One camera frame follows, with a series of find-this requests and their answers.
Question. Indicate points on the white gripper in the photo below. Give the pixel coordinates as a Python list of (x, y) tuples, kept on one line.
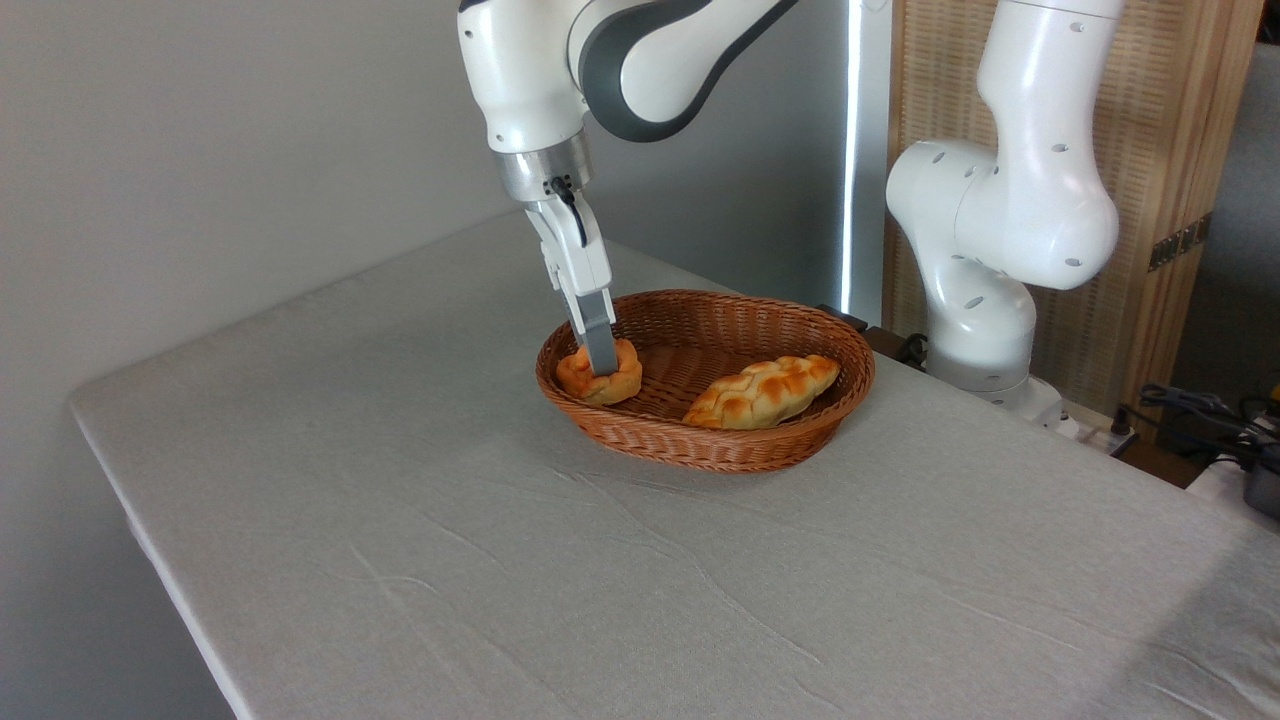
[(578, 255)]

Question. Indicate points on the bright vertical metal post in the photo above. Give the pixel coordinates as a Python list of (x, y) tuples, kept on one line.
[(862, 150)]

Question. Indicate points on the black table clamp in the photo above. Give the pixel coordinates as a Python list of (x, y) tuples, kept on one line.
[(880, 338)]

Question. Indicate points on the braided golden bread loaf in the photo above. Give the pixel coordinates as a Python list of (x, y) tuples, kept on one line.
[(765, 392)]

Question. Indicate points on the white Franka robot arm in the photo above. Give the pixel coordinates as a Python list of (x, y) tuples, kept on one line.
[(1010, 200)]

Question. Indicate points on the dark metal screen hinge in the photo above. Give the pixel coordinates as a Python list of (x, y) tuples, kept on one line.
[(1180, 242)]

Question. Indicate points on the brown wicker basket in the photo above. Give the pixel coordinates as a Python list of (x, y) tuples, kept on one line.
[(700, 440)]

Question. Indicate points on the grey box device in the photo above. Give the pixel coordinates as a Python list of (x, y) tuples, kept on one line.
[(1265, 490)]

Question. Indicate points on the round golden bread roll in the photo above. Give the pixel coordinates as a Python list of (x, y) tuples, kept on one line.
[(612, 385)]

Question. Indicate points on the grey tablecloth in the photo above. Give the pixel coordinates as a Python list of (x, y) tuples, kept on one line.
[(500, 560)]

